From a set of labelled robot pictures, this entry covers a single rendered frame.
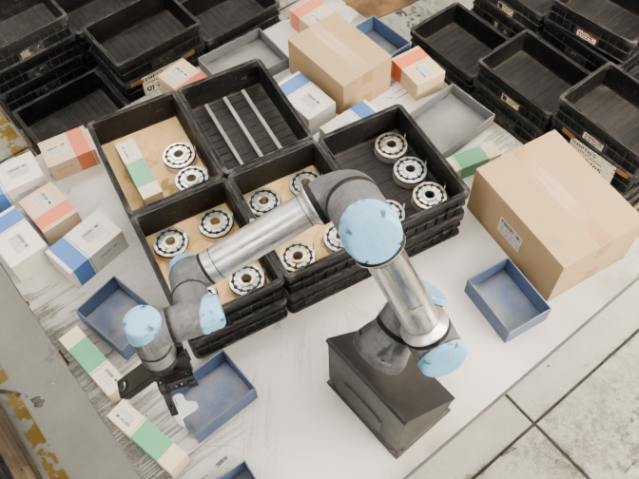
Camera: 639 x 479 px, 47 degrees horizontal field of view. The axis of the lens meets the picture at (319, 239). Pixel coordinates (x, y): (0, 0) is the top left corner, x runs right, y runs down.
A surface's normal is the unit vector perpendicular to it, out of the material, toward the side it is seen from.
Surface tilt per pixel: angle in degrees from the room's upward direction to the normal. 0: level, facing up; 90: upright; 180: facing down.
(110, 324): 0
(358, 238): 62
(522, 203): 0
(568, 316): 0
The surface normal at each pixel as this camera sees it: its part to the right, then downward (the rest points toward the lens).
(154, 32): -0.02, -0.54
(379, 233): 0.22, 0.47
